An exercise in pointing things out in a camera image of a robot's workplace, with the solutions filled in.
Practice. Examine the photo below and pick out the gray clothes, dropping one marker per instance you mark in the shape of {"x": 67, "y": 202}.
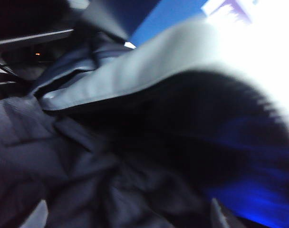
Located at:
{"x": 63, "y": 178}

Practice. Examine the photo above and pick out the gray left gripper right finger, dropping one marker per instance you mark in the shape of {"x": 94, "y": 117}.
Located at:
{"x": 219, "y": 217}

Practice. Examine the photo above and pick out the low blue desk divider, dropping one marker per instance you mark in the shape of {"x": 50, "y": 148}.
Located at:
{"x": 163, "y": 19}

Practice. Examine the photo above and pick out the large black monitor silver bezel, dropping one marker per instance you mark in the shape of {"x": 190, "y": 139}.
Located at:
{"x": 28, "y": 16}

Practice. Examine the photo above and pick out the gray left gripper left finger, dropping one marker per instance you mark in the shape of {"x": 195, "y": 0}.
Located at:
{"x": 38, "y": 216}

